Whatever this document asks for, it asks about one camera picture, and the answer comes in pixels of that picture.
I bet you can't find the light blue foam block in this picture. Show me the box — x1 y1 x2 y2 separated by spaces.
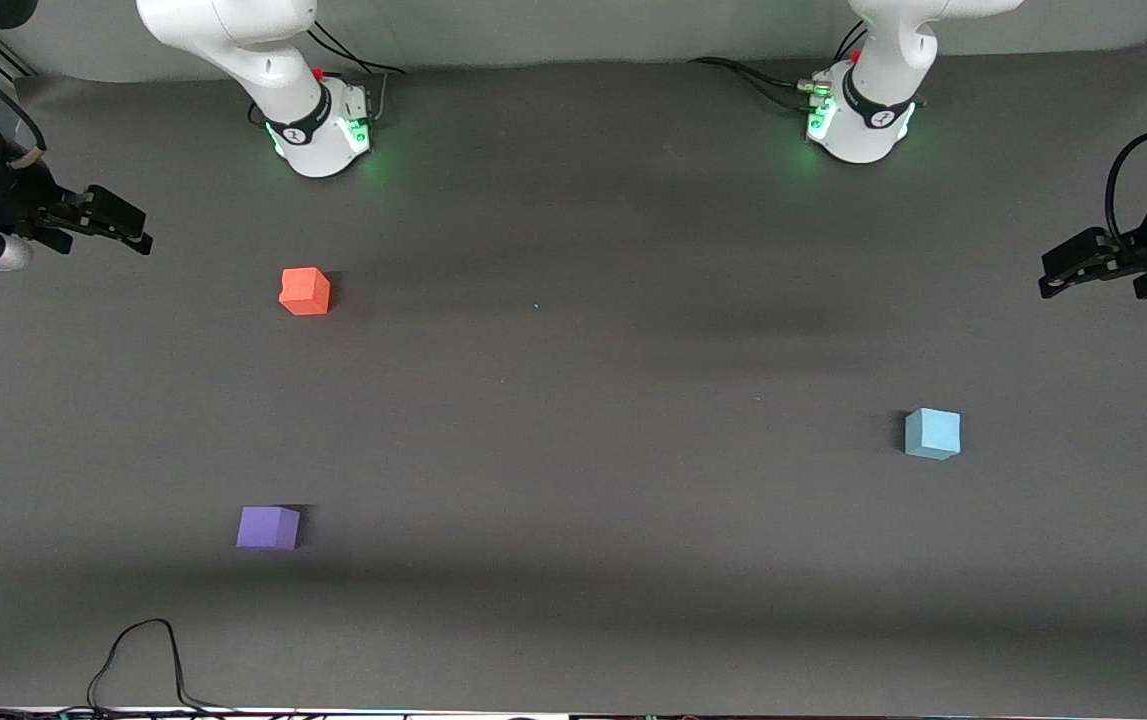
904 407 962 461

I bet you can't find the orange foam block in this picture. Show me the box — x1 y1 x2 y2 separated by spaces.
279 267 332 317

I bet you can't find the purple foam block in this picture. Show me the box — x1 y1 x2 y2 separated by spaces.
236 506 301 551

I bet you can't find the dark grey table mat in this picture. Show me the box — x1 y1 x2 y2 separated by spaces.
0 35 1147 717

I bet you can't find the black right base cable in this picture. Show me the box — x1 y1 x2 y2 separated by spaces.
307 20 407 123

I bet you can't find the black base cable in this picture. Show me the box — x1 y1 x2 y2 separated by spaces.
307 20 407 123
686 56 826 113

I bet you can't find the black looped cable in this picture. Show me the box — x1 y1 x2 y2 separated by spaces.
86 618 239 717

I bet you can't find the black left base cable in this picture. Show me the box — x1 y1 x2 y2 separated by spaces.
686 56 826 113

